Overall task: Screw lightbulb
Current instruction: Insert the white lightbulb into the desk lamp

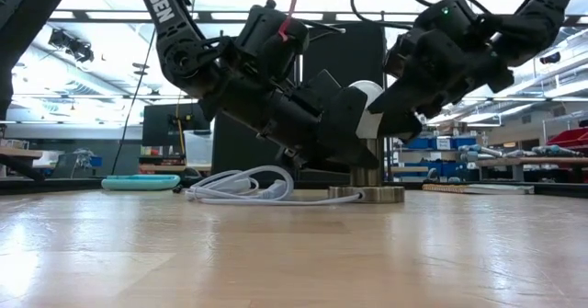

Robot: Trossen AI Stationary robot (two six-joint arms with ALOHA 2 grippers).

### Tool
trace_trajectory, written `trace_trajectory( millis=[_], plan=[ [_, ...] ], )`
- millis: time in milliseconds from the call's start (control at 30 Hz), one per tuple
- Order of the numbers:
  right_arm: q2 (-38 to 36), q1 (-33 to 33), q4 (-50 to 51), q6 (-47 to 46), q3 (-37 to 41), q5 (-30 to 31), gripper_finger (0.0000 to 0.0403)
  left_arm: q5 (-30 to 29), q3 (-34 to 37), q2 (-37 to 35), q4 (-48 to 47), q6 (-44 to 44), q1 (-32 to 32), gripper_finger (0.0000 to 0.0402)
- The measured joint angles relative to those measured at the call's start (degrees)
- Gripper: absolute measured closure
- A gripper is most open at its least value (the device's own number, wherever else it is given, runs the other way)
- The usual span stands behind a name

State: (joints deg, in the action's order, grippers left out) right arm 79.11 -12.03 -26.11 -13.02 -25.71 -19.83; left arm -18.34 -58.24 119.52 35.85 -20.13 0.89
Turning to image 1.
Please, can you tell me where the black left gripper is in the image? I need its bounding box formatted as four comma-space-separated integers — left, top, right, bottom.
199, 68, 383, 171

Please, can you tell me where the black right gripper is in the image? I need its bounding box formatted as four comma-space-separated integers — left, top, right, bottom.
366, 25, 515, 141

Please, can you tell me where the white lightbulb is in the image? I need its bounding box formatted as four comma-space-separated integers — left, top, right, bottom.
347, 79, 385, 140

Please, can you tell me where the brass lamp base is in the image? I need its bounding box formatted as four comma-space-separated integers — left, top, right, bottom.
327, 137, 406, 204

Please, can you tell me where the white lamp power cord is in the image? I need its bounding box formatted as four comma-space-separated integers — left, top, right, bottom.
185, 165, 364, 207

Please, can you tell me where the blue storage bin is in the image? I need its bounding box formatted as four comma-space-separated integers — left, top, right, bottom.
452, 136, 479, 150
403, 136, 436, 151

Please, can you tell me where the olive green notebook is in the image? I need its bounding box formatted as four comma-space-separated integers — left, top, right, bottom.
422, 183, 536, 196

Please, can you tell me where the translucent plastic bin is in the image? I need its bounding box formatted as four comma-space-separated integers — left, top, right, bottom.
183, 130, 215, 167

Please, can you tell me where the long wooden workbench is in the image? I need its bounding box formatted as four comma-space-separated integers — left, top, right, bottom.
477, 156, 588, 181

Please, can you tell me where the red storage bin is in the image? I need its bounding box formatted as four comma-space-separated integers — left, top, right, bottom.
546, 127, 588, 149

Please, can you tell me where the black monitor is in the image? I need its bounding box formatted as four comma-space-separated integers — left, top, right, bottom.
141, 101, 212, 147

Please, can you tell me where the teal flat tray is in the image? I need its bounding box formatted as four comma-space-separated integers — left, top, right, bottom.
100, 174, 182, 192

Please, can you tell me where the black ceiling device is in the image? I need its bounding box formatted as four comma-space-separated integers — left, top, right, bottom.
48, 28, 96, 64

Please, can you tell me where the small wooden table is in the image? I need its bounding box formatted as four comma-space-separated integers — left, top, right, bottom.
0, 145, 44, 180

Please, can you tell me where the red cable tie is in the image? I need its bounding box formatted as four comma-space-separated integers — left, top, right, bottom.
277, 0, 300, 42

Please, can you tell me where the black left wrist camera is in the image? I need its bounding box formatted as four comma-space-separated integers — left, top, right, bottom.
233, 0, 311, 86

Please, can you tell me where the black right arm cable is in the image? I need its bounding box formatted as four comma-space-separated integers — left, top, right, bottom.
349, 0, 492, 31

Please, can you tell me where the black hanging cable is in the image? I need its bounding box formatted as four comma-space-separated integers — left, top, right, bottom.
109, 27, 155, 177

